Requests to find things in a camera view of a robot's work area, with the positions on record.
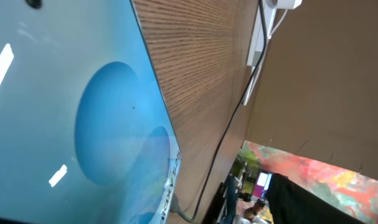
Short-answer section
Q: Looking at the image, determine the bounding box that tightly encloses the white USB charger plug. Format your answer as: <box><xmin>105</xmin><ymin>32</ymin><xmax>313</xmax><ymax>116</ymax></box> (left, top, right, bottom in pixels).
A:
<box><xmin>267</xmin><ymin>0</ymin><xmax>303</xmax><ymax>10</ymax></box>

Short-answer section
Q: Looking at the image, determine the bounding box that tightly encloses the black USB charging cable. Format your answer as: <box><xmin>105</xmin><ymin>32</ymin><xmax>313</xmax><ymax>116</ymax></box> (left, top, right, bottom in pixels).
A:
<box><xmin>168</xmin><ymin>0</ymin><xmax>268</xmax><ymax>223</ymax></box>

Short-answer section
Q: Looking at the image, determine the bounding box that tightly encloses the turquoise screen smartphone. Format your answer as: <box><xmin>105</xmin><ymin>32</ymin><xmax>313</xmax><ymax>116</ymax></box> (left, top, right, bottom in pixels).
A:
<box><xmin>0</xmin><ymin>0</ymin><xmax>181</xmax><ymax>223</ymax></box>

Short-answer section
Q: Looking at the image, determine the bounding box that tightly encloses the white power strip cord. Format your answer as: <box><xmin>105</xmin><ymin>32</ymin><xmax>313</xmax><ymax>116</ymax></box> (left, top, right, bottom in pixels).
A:
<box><xmin>242</xmin><ymin>8</ymin><xmax>289</xmax><ymax>106</ymax></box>

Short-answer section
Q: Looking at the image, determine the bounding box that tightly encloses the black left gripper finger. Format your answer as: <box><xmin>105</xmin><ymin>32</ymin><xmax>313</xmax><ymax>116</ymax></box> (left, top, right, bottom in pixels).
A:
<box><xmin>266</xmin><ymin>174</ymin><xmax>362</xmax><ymax>224</ymax></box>

